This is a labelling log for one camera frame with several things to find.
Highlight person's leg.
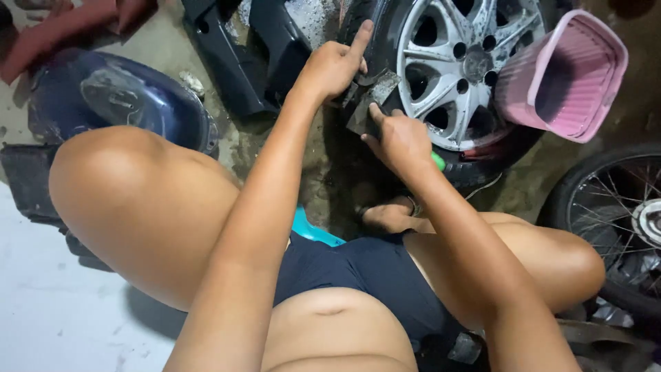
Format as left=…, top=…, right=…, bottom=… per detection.
left=403, top=211, right=606, bottom=332
left=49, top=125, right=293, bottom=314

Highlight person's left leg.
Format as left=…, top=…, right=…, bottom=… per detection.
left=49, top=125, right=293, bottom=314

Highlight dark blue shorts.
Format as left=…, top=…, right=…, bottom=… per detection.
left=273, top=229, right=468, bottom=372

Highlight person's left hand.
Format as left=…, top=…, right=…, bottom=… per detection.
left=295, top=20, right=375, bottom=105

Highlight white crumpled rag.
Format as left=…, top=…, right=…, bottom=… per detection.
left=179, top=70, right=206, bottom=98

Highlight person's bare torso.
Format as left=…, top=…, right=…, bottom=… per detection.
left=261, top=287, right=420, bottom=372

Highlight person's right hand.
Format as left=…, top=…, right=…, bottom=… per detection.
left=360, top=102, right=440, bottom=179

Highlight car wheel with silver rim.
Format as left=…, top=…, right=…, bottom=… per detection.
left=336, top=0, right=565, bottom=190

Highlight person's right leg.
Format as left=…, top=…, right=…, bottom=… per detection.
left=403, top=211, right=606, bottom=332

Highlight person's right foot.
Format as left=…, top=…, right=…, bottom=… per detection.
left=361, top=195, right=436, bottom=236

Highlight black plastic fairing panel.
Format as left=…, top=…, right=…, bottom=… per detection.
left=248, top=0, right=314, bottom=100
left=180, top=0, right=281, bottom=118

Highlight blue plastic stool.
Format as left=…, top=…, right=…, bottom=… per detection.
left=291, top=205, right=347, bottom=248

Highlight pink plastic basket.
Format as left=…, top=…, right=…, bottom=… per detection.
left=494, top=9, right=630, bottom=144

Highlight thin white cable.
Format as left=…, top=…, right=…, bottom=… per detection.
left=464, top=173, right=504, bottom=201

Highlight blue motorcycle body panel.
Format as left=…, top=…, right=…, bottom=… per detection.
left=28, top=49, right=221, bottom=159

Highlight black rubber piece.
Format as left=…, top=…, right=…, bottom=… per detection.
left=343, top=69, right=403, bottom=138

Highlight spoked motorcycle wheel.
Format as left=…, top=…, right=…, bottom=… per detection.
left=536, top=144, right=661, bottom=327

